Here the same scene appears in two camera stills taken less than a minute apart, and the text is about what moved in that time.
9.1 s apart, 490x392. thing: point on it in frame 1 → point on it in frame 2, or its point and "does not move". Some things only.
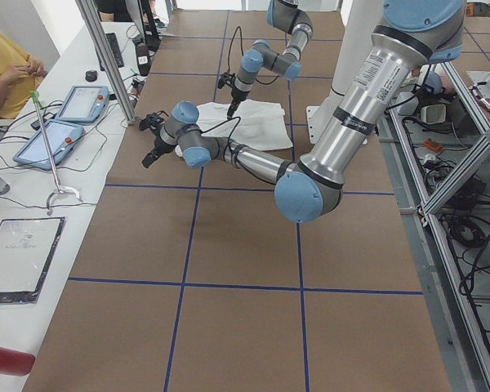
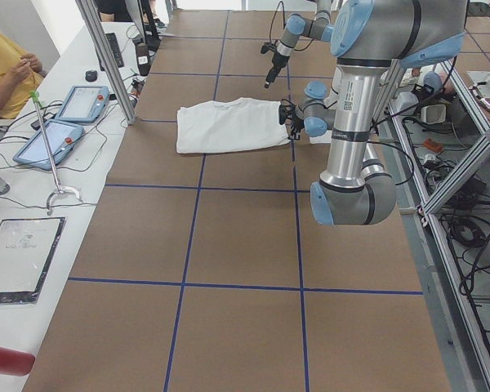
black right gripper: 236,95 → 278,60
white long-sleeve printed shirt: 256,124 does not move
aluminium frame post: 107,61 does not move
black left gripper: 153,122 → 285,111
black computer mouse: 91,75 does not move
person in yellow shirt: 10,77 does not move
